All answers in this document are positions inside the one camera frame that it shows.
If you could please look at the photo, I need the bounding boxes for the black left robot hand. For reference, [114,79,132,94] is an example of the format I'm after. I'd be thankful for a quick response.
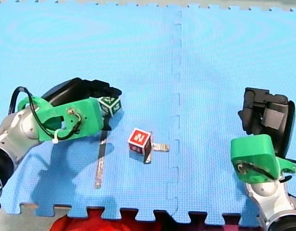
[41,77,123,132]

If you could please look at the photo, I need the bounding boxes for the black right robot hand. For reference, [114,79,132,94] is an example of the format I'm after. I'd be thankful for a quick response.
[238,87,296,158]

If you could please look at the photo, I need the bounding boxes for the green cube white marks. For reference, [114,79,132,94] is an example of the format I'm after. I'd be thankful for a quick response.
[97,96,122,116]

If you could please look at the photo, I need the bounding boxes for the red cube white marks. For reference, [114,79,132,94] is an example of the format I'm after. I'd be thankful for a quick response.
[127,127,153,154]

